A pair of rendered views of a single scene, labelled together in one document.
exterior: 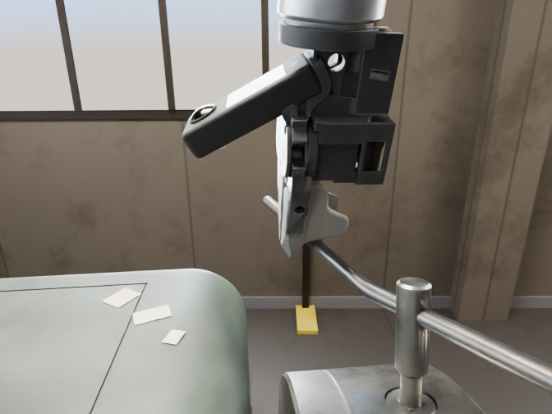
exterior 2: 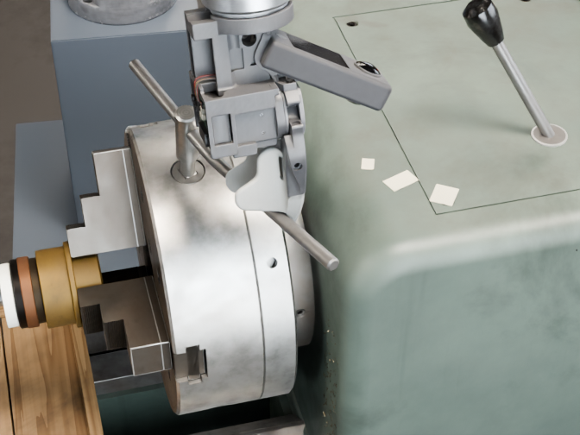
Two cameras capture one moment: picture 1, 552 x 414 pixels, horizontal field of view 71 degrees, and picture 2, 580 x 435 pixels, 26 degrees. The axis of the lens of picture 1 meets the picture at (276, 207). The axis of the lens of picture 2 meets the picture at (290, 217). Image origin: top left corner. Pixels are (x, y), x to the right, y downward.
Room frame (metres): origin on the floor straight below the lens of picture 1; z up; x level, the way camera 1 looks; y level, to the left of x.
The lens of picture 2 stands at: (1.17, -0.14, 2.03)
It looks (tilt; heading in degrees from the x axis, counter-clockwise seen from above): 42 degrees down; 171
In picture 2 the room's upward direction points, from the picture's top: straight up
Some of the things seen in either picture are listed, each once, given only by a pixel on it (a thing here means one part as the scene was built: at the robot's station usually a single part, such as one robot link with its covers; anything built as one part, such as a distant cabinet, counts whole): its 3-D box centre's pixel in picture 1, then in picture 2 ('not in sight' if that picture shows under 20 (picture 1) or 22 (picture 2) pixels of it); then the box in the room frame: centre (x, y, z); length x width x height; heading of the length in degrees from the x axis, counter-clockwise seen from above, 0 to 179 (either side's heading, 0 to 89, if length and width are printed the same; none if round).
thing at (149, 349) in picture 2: not in sight; (140, 330); (0.27, -0.16, 1.09); 0.12 x 0.11 x 0.05; 5
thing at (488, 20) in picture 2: not in sight; (482, 22); (0.21, 0.19, 1.38); 0.04 x 0.03 x 0.05; 95
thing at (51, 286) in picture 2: not in sight; (58, 286); (0.19, -0.24, 1.08); 0.09 x 0.09 x 0.09; 5
